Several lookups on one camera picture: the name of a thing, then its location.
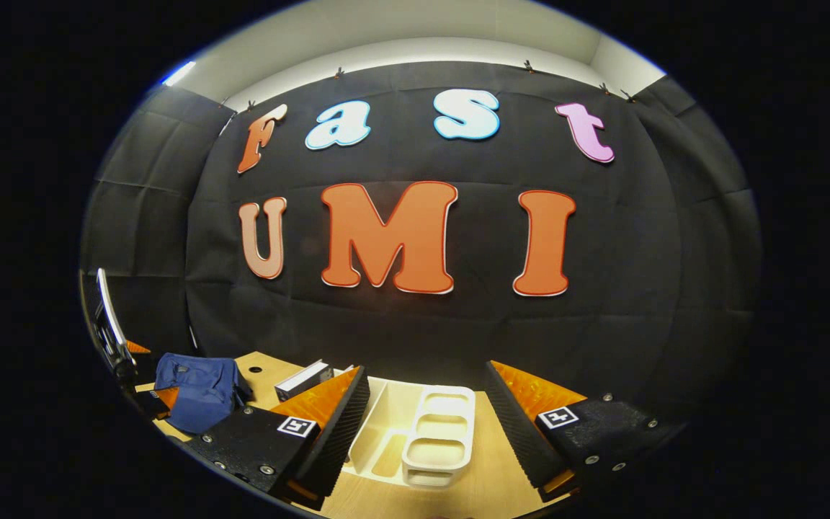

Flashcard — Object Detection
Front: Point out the white bookshelf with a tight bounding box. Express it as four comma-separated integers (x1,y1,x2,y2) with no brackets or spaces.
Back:
347,376,477,489

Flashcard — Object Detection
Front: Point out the book with black cover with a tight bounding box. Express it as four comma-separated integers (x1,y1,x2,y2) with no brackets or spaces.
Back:
275,359,335,402

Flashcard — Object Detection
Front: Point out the ceiling light strip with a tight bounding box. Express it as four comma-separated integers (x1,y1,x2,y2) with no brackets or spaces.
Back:
161,61,198,87

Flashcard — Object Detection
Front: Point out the row of small cloth clamps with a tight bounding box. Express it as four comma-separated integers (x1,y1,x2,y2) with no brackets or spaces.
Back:
219,60,638,112

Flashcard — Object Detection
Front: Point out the blue schoolbag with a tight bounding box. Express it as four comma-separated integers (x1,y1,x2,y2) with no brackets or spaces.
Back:
154,352,251,435

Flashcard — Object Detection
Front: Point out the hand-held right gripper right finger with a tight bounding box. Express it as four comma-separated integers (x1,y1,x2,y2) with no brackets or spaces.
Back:
486,360,690,504

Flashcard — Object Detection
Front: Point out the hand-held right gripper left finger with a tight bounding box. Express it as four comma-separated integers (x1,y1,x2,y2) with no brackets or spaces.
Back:
184,365,371,511

